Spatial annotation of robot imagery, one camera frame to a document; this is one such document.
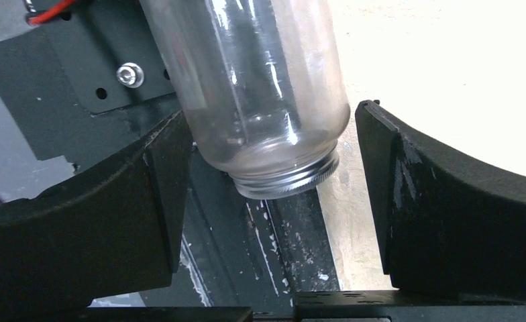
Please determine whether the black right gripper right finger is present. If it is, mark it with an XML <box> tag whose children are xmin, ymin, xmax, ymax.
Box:
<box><xmin>355</xmin><ymin>101</ymin><xmax>526</xmax><ymax>302</ymax></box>

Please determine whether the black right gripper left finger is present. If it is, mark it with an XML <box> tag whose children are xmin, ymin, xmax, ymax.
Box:
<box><xmin>0</xmin><ymin>112</ymin><xmax>192</xmax><ymax>321</ymax></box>

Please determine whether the clear crushed bottle front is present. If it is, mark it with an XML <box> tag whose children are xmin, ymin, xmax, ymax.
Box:
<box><xmin>141</xmin><ymin>1</ymin><xmax>350</xmax><ymax>199</ymax></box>

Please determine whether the black table front rail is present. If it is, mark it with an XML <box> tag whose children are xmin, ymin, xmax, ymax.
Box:
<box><xmin>0</xmin><ymin>0</ymin><xmax>339</xmax><ymax>322</ymax></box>

